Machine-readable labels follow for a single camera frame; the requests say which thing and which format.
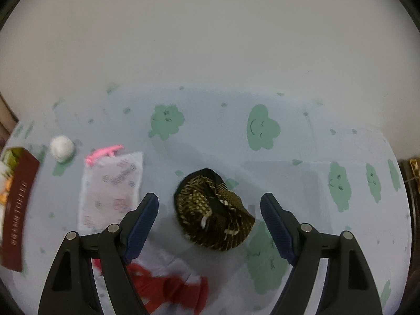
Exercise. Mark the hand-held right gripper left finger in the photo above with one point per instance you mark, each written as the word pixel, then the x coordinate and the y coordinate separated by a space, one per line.
pixel 141 229

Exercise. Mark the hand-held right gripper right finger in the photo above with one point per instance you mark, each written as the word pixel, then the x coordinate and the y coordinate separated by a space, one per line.
pixel 279 229

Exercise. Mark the black and gold woven pouch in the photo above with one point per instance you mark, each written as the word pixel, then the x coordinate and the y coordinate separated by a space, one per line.
pixel 210 210

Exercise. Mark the gold tin box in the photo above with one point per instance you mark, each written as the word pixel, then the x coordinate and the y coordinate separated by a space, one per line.
pixel 21 203

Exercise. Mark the orange plush toy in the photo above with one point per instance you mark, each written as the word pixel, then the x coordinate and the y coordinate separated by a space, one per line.
pixel 5 190

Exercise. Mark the tissue packet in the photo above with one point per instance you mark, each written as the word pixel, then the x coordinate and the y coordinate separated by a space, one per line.
pixel 111 187

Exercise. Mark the red and white cloth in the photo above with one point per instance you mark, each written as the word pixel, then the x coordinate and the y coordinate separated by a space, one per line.
pixel 174 288

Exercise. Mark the pink plastic toy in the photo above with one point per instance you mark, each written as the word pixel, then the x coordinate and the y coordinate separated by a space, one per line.
pixel 101 153

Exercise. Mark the white pom-pom ball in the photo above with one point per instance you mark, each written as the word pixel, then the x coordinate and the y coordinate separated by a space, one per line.
pixel 61 148

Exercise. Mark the cloud print tablecloth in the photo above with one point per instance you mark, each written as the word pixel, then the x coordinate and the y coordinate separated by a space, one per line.
pixel 213 131

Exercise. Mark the dark wooden furniture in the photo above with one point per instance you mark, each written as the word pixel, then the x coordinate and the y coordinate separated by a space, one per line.
pixel 411 197

